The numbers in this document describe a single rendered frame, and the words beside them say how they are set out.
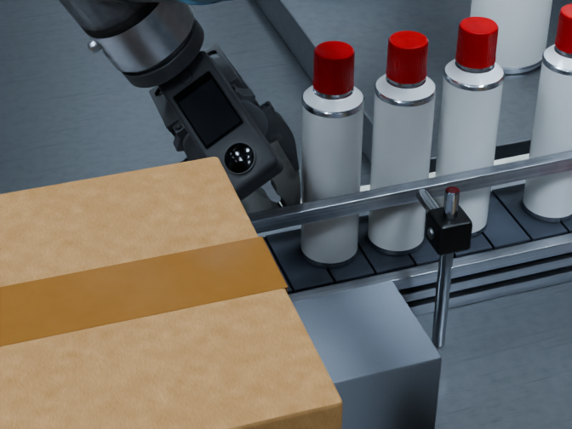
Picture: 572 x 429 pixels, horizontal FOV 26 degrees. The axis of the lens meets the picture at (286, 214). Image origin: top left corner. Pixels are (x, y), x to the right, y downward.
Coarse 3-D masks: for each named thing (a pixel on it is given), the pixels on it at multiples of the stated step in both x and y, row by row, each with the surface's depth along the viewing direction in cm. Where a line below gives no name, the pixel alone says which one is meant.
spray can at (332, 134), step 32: (320, 64) 99; (352, 64) 100; (320, 96) 101; (352, 96) 101; (320, 128) 101; (352, 128) 102; (320, 160) 103; (352, 160) 104; (320, 192) 105; (352, 192) 106; (320, 224) 107; (352, 224) 108; (320, 256) 109; (352, 256) 110
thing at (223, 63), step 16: (192, 32) 94; (192, 48) 94; (176, 64) 94; (224, 64) 101; (144, 80) 94; (160, 80) 94; (240, 80) 100; (160, 96) 103; (240, 96) 98; (160, 112) 101; (256, 112) 99; (176, 128) 99; (176, 144) 99; (192, 144) 99
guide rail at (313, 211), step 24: (504, 168) 108; (528, 168) 108; (552, 168) 109; (360, 192) 105; (384, 192) 105; (408, 192) 105; (432, 192) 106; (264, 216) 102; (288, 216) 103; (312, 216) 103; (336, 216) 104
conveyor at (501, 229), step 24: (504, 192) 119; (360, 216) 116; (504, 216) 116; (528, 216) 116; (264, 240) 113; (288, 240) 113; (360, 240) 113; (480, 240) 113; (504, 240) 113; (528, 240) 113; (288, 264) 110; (360, 264) 110; (384, 264) 110; (408, 264) 110; (288, 288) 108; (312, 288) 108
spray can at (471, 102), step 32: (480, 32) 102; (448, 64) 106; (480, 64) 104; (448, 96) 106; (480, 96) 104; (448, 128) 107; (480, 128) 106; (448, 160) 109; (480, 160) 108; (480, 192) 111; (480, 224) 113
